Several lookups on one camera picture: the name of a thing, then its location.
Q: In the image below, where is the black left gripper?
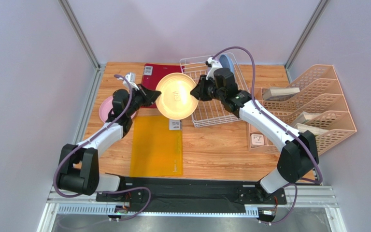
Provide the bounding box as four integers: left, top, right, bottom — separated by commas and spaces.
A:
126, 83, 161, 117

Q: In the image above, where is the yellow plate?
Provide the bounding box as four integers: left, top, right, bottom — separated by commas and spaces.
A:
156, 72, 199, 120

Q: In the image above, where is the blue plate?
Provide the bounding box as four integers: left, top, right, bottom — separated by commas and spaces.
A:
218, 54, 235, 74

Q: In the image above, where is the pink plate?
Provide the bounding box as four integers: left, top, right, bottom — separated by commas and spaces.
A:
99, 95, 137, 124

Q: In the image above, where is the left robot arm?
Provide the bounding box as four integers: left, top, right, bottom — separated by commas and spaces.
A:
53, 84, 161, 198

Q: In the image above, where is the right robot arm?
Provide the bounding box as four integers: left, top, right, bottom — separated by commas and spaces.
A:
190, 68, 319, 197

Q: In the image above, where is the red plastic folder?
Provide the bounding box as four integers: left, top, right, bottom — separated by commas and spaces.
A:
141, 63, 181, 90

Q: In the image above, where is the yellow plastic folder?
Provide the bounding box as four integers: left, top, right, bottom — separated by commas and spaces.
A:
129, 116, 183, 177

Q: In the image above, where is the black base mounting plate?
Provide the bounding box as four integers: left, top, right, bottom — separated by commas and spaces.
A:
96, 177, 287, 213

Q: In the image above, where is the book in organizer middle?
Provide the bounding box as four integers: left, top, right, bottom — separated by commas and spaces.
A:
290, 112, 320, 127

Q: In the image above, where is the green book in organizer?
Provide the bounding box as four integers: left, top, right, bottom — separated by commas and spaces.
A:
294, 123, 326, 136

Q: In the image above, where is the peach plastic file organizer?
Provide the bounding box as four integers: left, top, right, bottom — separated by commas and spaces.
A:
255, 64, 357, 155

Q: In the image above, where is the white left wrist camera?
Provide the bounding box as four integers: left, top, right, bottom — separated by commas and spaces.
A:
123, 72, 139, 90

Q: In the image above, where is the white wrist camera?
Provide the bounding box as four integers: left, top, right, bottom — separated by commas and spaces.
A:
123, 72, 139, 90
205, 57, 223, 80

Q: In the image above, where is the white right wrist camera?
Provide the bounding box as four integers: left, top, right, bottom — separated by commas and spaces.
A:
205, 57, 223, 80

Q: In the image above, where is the white wire dish rack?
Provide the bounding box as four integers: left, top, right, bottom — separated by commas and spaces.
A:
179, 52, 251, 128

